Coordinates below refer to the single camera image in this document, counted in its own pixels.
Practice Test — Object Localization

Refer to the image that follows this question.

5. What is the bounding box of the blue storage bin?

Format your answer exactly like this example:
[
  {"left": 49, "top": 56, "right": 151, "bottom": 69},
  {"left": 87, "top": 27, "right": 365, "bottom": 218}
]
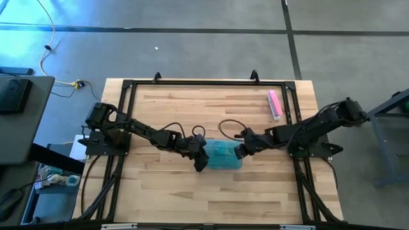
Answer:
[{"left": 20, "top": 165, "right": 81, "bottom": 225}]

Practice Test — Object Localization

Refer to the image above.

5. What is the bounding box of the white metal bracket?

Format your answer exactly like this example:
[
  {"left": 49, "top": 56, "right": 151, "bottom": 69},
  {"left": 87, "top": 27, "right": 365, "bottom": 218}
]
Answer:
[
  {"left": 100, "top": 223, "right": 138, "bottom": 230},
  {"left": 279, "top": 224, "right": 316, "bottom": 230}
]

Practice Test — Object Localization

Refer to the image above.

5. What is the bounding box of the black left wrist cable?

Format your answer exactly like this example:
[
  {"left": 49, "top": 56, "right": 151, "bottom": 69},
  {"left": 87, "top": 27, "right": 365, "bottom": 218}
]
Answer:
[{"left": 159, "top": 121, "right": 207, "bottom": 143}]

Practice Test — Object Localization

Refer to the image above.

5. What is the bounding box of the dark flat bar device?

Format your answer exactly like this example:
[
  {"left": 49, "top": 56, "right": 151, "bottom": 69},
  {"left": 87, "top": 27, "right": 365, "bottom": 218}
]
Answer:
[{"left": 0, "top": 66, "right": 35, "bottom": 77}]

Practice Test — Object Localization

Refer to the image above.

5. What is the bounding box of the grey side desk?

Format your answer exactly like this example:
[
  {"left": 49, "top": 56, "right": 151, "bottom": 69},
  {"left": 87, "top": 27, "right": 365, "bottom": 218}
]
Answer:
[{"left": 0, "top": 75, "right": 55, "bottom": 165}]

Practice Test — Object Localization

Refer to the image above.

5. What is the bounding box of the blue grey metal cart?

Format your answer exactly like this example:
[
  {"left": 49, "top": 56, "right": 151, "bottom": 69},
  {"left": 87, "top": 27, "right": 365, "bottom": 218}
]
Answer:
[{"left": 367, "top": 88, "right": 409, "bottom": 188}]

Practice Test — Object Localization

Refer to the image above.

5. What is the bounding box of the black desk support beam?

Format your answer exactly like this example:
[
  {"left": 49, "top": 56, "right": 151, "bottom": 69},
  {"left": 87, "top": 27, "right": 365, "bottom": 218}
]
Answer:
[{"left": 28, "top": 143, "right": 86, "bottom": 175}]

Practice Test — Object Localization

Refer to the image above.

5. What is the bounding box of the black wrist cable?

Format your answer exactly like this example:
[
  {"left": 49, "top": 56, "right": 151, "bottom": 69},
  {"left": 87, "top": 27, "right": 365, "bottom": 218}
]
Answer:
[
  {"left": 159, "top": 121, "right": 207, "bottom": 143},
  {"left": 219, "top": 119, "right": 249, "bottom": 142}
]

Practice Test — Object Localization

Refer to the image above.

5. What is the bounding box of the black box device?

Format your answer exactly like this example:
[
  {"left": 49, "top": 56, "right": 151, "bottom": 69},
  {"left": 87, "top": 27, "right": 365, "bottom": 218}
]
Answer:
[{"left": 0, "top": 79, "right": 33, "bottom": 115}]

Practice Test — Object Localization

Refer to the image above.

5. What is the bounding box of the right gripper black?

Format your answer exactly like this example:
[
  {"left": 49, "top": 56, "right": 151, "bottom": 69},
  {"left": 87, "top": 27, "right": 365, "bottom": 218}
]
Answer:
[{"left": 234, "top": 127, "right": 266, "bottom": 161}]

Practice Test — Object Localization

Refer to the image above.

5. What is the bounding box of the black metal table frame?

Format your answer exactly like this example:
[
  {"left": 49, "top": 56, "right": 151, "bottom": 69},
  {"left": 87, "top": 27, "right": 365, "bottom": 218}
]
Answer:
[{"left": 72, "top": 78, "right": 344, "bottom": 224}]

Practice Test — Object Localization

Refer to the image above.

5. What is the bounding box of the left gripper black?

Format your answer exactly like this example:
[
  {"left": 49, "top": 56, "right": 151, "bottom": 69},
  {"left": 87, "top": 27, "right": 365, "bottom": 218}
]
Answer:
[{"left": 176, "top": 134, "right": 210, "bottom": 173}]

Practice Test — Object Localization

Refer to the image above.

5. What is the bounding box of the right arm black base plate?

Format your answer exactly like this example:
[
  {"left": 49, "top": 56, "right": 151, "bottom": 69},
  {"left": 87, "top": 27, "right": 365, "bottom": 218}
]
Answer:
[{"left": 289, "top": 142, "right": 344, "bottom": 160}]

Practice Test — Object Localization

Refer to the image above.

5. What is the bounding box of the white floor cable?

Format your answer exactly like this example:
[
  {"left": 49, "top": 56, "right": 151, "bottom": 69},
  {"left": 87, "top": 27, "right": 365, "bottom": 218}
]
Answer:
[{"left": 35, "top": 0, "right": 77, "bottom": 87}]

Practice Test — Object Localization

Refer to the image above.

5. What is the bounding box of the white teal bottle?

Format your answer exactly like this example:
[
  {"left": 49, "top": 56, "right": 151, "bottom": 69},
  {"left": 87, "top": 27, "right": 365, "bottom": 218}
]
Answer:
[{"left": 47, "top": 173, "right": 82, "bottom": 187}]

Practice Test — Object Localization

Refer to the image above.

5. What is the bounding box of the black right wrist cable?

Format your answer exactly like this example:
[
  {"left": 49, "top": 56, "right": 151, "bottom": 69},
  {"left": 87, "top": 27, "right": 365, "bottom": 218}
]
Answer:
[{"left": 219, "top": 119, "right": 249, "bottom": 142}]

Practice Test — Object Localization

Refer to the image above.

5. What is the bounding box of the black floor cable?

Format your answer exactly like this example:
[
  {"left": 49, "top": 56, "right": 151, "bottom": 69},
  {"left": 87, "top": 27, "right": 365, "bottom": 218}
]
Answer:
[{"left": 50, "top": 79, "right": 102, "bottom": 102}]

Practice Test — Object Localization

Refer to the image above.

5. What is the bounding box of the clear pencil case blue lid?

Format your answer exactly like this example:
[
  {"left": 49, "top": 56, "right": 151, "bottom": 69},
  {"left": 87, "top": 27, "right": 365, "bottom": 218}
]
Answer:
[{"left": 204, "top": 139, "right": 243, "bottom": 171}]

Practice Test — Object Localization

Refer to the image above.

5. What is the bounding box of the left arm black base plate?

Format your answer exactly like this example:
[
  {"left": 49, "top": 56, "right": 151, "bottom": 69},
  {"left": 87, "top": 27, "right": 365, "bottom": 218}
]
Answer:
[{"left": 77, "top": 130, "right": 132, "bottom": 157}]

